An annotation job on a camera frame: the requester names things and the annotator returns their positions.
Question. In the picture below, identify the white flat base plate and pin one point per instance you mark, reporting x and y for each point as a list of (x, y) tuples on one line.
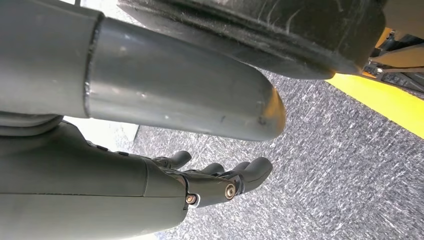
[(102, 132)]

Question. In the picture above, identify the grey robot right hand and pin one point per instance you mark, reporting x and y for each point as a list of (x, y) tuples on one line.
[(82, 192)]

